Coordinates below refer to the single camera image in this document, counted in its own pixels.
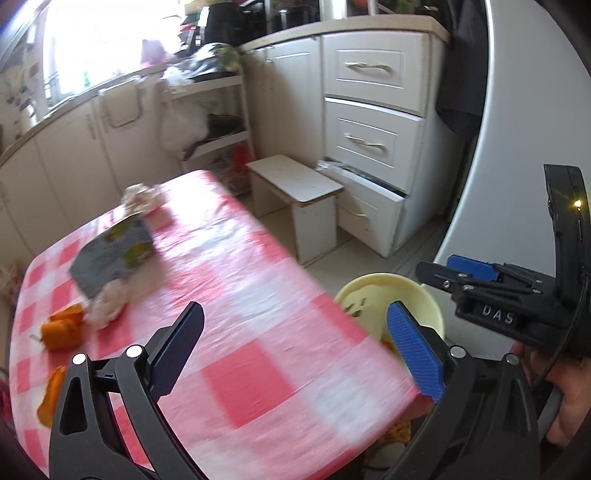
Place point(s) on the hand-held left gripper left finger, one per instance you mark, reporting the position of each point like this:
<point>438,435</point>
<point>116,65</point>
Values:
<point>178,346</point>

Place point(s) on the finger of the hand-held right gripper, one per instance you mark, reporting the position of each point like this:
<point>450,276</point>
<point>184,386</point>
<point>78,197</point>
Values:
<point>434,277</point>
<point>473,265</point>

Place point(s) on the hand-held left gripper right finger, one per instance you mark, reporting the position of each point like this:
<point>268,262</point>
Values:
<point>413,350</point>

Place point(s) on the yellow plastic bin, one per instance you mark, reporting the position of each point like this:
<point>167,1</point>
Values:
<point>397,288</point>

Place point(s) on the orange peel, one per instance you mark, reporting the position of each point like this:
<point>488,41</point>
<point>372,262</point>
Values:
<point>60,334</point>
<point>51,397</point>
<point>69,314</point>

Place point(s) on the blue green printed bag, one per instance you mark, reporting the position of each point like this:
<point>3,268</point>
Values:
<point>111,251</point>

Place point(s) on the person's right hand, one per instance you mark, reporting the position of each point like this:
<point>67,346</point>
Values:
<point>575,401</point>

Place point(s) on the white cabinet drawer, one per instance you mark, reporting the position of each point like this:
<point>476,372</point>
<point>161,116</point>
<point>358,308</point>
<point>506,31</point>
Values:
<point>369,138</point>
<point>374,69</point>
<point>374,217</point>

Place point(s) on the table with red checkered cloth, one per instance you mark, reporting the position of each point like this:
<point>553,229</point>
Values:
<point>240,277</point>

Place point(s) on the white refrigerator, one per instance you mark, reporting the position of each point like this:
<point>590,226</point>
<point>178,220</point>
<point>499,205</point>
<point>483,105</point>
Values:
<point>517,138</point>

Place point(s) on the crinkled clear plastic bag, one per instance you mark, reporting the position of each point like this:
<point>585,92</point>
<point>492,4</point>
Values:
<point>332,166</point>

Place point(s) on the white wooden stool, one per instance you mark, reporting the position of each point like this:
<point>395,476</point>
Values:
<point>295,182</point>

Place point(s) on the dark hanging cloth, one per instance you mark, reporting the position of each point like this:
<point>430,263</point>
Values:
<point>457,92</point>

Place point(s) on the clear bag of potatoes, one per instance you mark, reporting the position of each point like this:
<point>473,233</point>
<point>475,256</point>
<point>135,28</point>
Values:
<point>228,177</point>

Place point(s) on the red plastic bag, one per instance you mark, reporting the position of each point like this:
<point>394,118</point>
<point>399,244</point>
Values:
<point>242,158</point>

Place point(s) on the white plastic storage rack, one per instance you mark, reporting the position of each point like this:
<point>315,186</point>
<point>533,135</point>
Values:
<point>217,140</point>

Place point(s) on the black frying pan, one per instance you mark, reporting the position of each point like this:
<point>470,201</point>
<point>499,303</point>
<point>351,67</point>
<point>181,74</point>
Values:
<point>221,124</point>

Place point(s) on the white kitchen base cabinets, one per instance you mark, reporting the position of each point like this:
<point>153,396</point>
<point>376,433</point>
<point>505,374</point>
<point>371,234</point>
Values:
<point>286,92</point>

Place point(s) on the beige kitchen countertop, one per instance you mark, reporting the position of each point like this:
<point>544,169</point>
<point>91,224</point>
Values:
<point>369,25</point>

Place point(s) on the white over-door bag holder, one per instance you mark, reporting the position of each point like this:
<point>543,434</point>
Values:
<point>117,85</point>

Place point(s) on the crumpled white plastic bag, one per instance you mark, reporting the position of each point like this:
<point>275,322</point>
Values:
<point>178,76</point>

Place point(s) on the green dish soap bottle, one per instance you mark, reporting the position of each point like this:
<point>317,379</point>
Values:
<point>85,78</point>

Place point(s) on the black bag of vegetables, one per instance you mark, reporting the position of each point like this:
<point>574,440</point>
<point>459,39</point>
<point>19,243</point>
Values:
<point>212,57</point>

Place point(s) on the purple plastic container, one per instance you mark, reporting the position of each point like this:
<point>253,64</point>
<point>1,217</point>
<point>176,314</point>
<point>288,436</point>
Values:
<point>152,50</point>

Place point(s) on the kitchen window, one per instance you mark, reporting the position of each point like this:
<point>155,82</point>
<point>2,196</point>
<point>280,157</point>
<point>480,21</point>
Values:
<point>101,41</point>

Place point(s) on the black air fryer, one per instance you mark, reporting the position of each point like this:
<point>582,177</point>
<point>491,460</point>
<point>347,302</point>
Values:
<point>221,23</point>

